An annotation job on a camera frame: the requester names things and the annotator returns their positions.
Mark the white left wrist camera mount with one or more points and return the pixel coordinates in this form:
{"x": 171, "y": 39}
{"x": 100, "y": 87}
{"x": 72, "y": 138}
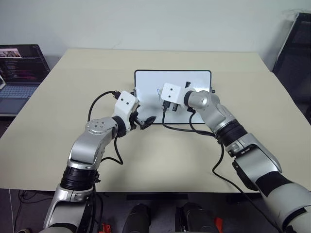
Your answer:
{"x": 125, "y": 105}

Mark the small black whiteboard eraser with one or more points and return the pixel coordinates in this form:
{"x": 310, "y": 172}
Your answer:
{"x": 187, "y": 84}

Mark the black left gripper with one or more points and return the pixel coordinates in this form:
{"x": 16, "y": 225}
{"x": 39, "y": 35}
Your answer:
{"x": 135, "y": 118}

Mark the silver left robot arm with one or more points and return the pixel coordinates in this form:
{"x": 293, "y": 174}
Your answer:
{"x": 90, "y": 143}

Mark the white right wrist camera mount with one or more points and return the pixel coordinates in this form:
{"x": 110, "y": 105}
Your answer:
{"x": 172, "y": 94}

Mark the black mesh chair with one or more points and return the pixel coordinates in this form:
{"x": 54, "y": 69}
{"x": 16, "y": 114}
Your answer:
{"x": 295, "y": 60}

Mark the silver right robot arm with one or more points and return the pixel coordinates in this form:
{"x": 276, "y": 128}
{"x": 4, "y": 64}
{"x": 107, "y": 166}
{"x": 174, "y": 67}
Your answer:
{"x": 252, "y": 160}

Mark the dark rounded shape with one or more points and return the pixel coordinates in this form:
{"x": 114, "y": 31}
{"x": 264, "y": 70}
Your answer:
{"x": 136, "y": 218}
{"x": 196, "y": 218}

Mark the small red object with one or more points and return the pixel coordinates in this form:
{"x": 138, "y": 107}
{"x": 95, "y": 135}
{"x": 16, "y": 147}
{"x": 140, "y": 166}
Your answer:
{"x": 106, "y": 228}
{"x": 218, "y": 222}

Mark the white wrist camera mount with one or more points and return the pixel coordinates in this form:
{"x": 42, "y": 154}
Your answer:
{"x": 172, "y": 94}
{"x": 125, "y": 105}

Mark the black framed whiteboard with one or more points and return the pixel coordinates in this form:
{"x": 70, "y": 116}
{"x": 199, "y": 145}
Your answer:
{"x": 148, "y": 82}

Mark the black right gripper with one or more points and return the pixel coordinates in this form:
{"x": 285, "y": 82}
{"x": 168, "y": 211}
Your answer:
{"x": 173, "y": 107}

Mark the open grey laptop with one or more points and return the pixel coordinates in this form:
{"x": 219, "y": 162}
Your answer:
{"x": 17, "y": 72}

